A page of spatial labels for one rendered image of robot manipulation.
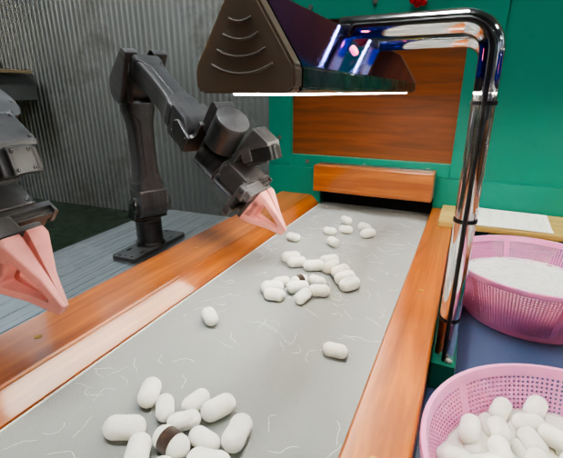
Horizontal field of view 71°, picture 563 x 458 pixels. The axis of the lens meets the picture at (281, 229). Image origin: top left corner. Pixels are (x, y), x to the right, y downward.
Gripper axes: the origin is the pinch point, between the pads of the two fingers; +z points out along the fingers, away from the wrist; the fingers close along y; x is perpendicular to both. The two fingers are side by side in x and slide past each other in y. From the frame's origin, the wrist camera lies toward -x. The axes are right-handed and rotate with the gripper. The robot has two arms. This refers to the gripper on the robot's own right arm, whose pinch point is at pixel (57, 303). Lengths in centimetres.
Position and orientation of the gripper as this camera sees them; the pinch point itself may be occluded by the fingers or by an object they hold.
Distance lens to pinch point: 43.3
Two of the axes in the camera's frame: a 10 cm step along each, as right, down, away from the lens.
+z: 7.1, 7.1, -0.5
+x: -6.0, 6.4, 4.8
